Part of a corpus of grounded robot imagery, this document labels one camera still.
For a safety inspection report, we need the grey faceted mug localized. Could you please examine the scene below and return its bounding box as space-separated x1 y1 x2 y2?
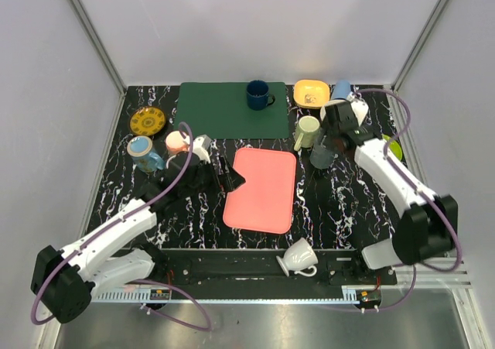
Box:
310 134 338 169

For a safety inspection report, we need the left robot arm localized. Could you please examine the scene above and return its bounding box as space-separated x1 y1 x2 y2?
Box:
30 135 246 325

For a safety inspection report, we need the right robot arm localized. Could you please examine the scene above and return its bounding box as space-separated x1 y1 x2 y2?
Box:
318 99 459 285

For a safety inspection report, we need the light green mug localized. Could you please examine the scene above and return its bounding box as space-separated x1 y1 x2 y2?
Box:
294 115 320 152

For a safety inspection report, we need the pink mug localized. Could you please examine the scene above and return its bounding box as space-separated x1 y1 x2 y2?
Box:
165 131 190 156

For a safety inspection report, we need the blue patterned mug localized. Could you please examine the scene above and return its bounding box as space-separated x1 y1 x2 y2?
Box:
127 135 165 173

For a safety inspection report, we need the dark blue mug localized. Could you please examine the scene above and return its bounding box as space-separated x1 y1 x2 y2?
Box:
246 80 275 111

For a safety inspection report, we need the large cream bowl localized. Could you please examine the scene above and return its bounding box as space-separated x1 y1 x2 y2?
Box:
319 99 369 126

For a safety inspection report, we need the light blue cup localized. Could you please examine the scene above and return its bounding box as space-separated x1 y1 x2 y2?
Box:
331 80 352 100

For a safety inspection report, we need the yellow square bowl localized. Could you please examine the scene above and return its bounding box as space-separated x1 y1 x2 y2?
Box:
293 80 330 109

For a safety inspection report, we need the pink plastic tray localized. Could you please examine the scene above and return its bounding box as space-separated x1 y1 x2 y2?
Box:
223 147 297 234

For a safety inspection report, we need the dark green mat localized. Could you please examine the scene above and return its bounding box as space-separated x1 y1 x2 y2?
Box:
174 82 289 139

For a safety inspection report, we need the lime green plate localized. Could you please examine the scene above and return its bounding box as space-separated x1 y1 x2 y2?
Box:
382 134 403 161

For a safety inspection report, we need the yellow patterned saucer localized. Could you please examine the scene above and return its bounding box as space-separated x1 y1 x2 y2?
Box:
129 106 167 136

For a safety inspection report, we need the white footed teacup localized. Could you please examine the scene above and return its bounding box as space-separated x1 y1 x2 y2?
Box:
276 238 319 277

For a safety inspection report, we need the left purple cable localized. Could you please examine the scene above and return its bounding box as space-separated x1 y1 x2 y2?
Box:
31 122 213 333

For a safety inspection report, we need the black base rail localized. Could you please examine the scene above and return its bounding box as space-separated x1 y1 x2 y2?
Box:
146 249 398 286

